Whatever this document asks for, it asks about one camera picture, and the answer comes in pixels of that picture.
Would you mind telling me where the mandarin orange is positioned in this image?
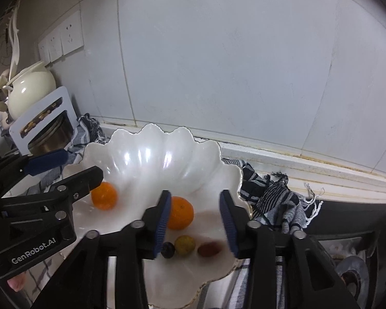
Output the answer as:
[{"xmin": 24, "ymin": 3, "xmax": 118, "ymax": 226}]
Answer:
[
  {"xmin": 90, "ymin": 181, "xmax": 118, "ymax": 211},
  {"xmin": 167, "ymin": 196, "xmax": 194, "ymax": 231}
]

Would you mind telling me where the dark blue grape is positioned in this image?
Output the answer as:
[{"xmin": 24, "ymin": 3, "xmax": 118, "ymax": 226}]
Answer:
[{"xmin": 161, "ymin": 241, "xmax": 176, "ymax": 259}]

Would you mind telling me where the yellow green grape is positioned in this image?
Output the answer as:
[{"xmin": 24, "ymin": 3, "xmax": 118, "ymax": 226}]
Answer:
[{"xmin": 174, "ymin": 235, "xmax": 196, "ymax": 257}]

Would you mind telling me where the red grape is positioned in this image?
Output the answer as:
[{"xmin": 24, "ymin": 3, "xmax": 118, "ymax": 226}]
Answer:
[{"xmin": 197, "ymin": 241, "xmax": 222, "ymax": 258}]

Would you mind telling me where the checkered kitchen cloth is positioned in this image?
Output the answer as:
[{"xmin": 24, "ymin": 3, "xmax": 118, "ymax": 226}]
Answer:
[{"xmin": 19, "ymin": 112, "xmax": 324, "ymax": 309}]

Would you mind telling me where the left hand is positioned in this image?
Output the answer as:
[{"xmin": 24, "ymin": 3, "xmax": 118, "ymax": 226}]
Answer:
[{"xmin": 7, "ymin": 272, "xmax": 26, "ymax": 292}]

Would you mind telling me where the steel pot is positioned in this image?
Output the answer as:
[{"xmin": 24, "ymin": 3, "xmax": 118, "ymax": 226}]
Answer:
[{"xmin": 28, "ymin": 114, "xmax": 74, "ymax": 156}]

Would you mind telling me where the gas stove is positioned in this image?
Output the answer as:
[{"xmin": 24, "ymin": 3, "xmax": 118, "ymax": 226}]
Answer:
[{"xmin": 273, "ymin": 199, "xmax": 386, "ymax": 309}]

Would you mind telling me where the cream ceramic pot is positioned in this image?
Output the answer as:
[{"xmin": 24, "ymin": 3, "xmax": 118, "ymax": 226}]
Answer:
[{"xmin": 6, "ymin": 61, "xmax": 56, "ymax": 120}]

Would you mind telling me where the white pot rack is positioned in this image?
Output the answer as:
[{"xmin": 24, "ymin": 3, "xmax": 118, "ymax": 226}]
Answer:
[{"xmin": 9, "ymin": 87, "xmax": 78, "ymax": 155}]

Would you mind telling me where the white scalloped bowl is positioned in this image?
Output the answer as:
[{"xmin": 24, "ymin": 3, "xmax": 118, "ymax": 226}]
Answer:
[{"xmin": 63, "ymin": 124, "xmax": 248, "ymax": 308}]

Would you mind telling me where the wall socket panel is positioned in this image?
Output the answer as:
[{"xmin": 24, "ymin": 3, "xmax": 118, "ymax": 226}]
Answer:
[{"xmin": 37, "ymin": 10, "xmax": 84, "ymax": 66}]

